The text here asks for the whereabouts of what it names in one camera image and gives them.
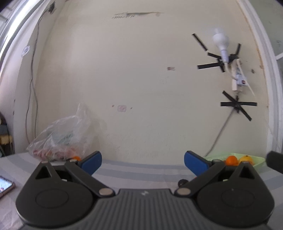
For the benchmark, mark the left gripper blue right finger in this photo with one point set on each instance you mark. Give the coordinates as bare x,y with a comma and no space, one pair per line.
196,163

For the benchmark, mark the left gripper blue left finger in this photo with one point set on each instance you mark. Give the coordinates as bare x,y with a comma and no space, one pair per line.
91,163

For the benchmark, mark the small orange near bag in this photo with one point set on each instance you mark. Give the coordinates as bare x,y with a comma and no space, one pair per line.
76,158

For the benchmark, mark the light green plastic basket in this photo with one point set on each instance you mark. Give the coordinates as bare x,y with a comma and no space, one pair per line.
257,162

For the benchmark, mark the dark plum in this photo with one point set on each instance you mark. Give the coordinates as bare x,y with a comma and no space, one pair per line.
182,182

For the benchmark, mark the yellow apple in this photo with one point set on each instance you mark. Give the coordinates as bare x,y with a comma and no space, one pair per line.
246,158

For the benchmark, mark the clear plastic bag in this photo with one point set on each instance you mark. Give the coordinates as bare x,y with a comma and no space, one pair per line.
66,138

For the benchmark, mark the black tape cross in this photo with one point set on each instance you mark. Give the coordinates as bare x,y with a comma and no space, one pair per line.
237,105
220,62

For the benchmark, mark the white power strip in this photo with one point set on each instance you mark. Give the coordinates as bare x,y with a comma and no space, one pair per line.
239,81

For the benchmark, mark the smartphone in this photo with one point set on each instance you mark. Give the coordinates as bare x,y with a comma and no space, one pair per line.
5,186

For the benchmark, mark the upper black tape cross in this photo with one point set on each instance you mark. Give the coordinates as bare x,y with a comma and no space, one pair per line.
220,62

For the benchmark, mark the white light bulb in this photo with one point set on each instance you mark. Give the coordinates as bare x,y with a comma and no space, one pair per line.
221,40

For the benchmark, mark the white window frame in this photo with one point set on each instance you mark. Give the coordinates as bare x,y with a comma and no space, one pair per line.
271,73

